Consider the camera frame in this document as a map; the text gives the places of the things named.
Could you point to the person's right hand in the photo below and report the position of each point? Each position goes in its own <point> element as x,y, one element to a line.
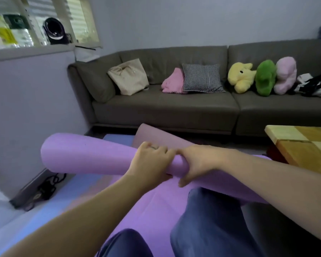
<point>200,160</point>

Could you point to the pink plush toy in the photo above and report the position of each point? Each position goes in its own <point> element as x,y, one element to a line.
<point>285,74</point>

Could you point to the person's left hand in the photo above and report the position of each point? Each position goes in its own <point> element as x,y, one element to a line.
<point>147,165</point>

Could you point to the grey-brown sofa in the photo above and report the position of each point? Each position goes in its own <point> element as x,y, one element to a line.
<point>198,104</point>

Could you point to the black round fan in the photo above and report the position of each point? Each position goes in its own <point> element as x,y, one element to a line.
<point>54,30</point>

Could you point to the pink fluffy cushion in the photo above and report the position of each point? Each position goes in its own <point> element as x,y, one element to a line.
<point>173,82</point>

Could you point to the person's blue jeans legs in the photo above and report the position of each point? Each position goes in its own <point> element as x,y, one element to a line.
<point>203,224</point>

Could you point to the green plush toy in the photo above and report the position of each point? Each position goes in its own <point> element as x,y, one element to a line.
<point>264,77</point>

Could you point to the purple yoga mat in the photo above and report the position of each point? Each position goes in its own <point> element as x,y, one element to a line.
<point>96,157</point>

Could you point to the person's right forearm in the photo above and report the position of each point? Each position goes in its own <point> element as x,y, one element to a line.
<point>278,187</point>

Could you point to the person's left forearm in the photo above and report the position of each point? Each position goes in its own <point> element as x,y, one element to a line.
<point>80,219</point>

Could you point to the person's left fingers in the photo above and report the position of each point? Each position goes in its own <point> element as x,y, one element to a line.
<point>156,151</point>

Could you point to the black and white bag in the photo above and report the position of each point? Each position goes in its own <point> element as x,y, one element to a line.
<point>314,85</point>

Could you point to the black white checkered pillow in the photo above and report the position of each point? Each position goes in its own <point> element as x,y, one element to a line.
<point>202,77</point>

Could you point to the person's right thumb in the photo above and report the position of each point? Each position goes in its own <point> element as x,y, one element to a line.
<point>186,177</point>

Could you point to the window with blinds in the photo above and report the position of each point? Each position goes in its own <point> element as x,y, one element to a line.
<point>40,21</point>

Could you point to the patchwork wooden table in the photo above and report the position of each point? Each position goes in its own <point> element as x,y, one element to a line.
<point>305,147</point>

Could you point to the beige tote bag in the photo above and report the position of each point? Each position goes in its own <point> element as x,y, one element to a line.
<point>129,77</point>

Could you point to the yellow plush toy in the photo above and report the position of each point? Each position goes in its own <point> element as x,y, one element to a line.
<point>240,77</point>

